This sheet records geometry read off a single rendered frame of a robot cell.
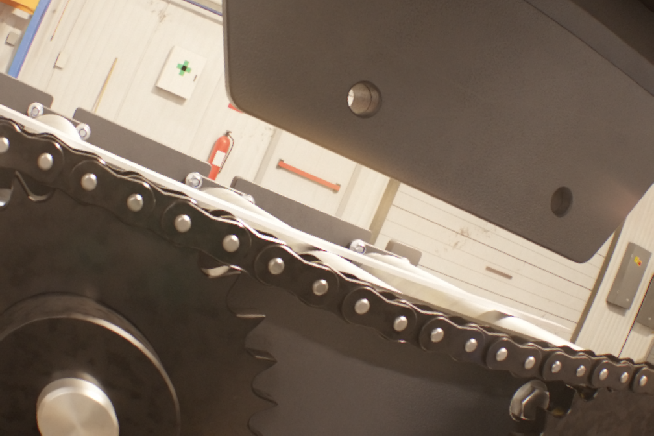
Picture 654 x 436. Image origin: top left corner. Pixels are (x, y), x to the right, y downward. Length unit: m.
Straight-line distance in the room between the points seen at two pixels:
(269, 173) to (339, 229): 8.39
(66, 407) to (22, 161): 0.09
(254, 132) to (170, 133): 1.01
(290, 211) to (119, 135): 0.31
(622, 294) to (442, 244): 3.72
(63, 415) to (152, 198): 0.09
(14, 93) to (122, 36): 8.16
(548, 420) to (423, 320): 0.11
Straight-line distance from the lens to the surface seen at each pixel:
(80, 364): 0.28
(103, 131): 1.28
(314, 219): 1.38
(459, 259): 10.97
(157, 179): 0.76
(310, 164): 9.91
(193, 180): 1.28
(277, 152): 9.77
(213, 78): 9.59
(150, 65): 9.45
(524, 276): 11.65
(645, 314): 13.28
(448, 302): 1.11
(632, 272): 12.99
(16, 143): 0.28
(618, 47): 0.48
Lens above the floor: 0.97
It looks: 1 degrees up
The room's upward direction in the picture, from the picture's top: 23 degrees clockwise
